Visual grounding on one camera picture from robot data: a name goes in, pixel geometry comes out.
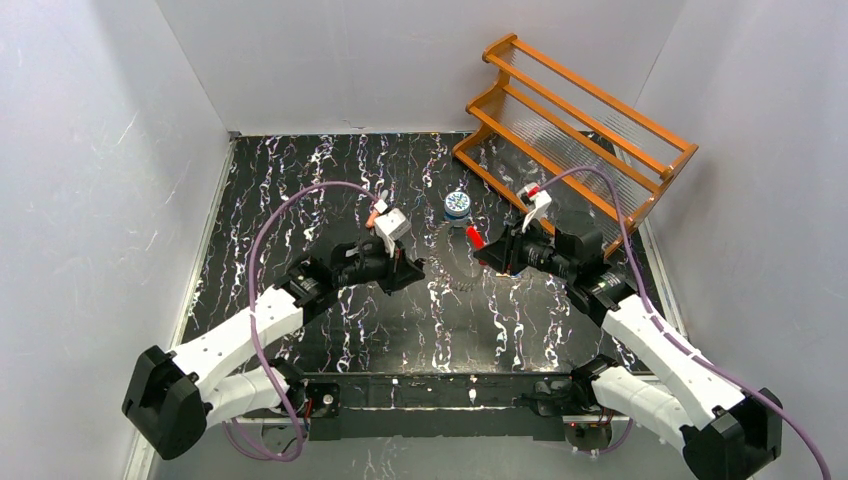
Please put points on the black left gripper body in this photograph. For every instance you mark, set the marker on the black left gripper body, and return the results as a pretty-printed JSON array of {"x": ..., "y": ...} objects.
[{"x": 396, "y": 270}]

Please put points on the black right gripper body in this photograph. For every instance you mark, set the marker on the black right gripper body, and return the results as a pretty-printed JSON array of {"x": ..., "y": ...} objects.
[{"x": 507, "y": 250}]

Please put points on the red handled spiked keyring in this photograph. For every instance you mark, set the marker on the red handled spiked keyring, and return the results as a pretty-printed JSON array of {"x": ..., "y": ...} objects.
[{"x": 452, "y": 261}]

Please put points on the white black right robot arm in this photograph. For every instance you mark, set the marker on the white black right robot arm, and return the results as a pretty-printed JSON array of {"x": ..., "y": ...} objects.
[{"x": 721, "y": 431}]

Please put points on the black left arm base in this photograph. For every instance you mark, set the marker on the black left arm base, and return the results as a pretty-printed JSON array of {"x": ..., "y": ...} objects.
[{"x": 315, "y": 399}]

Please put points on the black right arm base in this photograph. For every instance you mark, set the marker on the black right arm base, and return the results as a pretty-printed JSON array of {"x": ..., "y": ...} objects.
[{"x": 587, "y": 425}]

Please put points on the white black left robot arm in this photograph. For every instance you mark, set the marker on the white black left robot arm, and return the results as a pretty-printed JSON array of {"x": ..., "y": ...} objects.
[{"x": 174, "y": 396}]

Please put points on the white orange marker pen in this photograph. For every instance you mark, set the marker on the white orange marker pen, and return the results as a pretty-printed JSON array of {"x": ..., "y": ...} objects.
[{"x": 377, "y": 209}]

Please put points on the small blue white jar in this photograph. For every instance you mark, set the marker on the small blue white jar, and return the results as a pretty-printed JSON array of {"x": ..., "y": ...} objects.
[{"x": 457, "y": 206}]

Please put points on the orange wooden shelf rack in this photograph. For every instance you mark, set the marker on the orange wooden shelf rack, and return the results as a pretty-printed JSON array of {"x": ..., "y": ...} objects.
[{"x": 539, "y": 118}]

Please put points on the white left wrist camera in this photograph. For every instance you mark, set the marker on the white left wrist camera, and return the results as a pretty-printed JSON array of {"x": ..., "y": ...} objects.
[{"x": 390, "y": 227}]

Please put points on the aluminium frame rail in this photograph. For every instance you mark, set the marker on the aluminium frame rail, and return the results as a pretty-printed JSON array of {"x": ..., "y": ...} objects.
[{"x": 641, "y": 456}]

